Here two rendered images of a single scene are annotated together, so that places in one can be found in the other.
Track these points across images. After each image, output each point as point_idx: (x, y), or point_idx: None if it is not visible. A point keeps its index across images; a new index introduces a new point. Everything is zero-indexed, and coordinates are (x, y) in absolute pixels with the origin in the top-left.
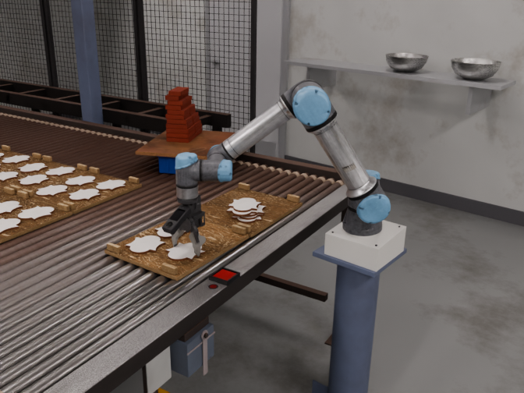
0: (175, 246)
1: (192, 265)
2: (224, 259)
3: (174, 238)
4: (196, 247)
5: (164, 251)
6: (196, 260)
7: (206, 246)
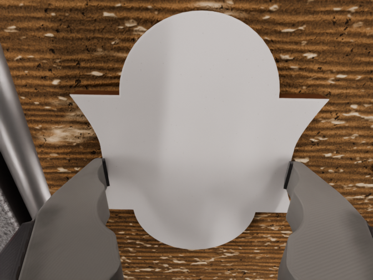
0: (282, 167)
1: (24, 40)
2: (35, 214)
3: (314, 199)
4: (59, 188)
5: (333, 94)
6: (62, 113)
7: (154, 246)
